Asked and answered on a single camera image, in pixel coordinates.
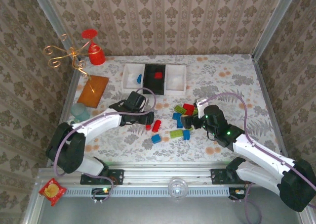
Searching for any black rectangular container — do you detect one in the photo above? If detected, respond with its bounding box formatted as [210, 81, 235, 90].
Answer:
[142, 63, 168, 95]

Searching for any white square container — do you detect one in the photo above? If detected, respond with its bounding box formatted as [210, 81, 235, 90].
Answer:
[164, 64, 188, 96]
[121, 63, 146, 90]

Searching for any brown wooden base board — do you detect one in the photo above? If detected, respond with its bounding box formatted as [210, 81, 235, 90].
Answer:
[76, 75, 110, 108]

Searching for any frosted pale green cup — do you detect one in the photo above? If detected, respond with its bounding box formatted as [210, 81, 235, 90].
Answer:
[70, 103, 91, 123]

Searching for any clear glass dome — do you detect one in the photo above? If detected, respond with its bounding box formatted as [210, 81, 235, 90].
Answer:
[167, 177, 188, 198]

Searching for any red wine glass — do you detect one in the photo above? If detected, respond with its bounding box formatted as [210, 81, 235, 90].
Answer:
[81, 29, 106, 66]

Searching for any small black controller board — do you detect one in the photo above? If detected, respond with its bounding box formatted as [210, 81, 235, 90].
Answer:
[228, 186, 247, 200]
[91, 186, 111, 202]

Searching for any red snack packet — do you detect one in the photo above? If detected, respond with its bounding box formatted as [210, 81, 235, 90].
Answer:
[39, 178, 67, 207]

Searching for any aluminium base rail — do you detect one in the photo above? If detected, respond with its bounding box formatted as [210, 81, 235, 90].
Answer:
[37, 162, 250, 186]

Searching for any aluminium table side rail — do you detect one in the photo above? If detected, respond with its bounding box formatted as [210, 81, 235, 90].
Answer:
[59, 58, 83, 126]
[254, 58, 289, 158]

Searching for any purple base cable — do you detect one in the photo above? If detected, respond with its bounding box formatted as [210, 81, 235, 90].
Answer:
[244, 181, 264, 224]
[83, 173, 116, 202]

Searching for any grey slotted cable duct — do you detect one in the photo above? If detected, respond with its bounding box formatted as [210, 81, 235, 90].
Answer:
[59, 185, 237, 197]

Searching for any gold wire stand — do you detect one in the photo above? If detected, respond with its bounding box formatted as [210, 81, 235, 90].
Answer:
[43, 33, 96, 93]

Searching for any aluminium frame post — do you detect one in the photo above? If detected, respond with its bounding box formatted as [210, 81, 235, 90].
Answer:
[29, 0, 72, 55]
[251, 0, 301, 61]

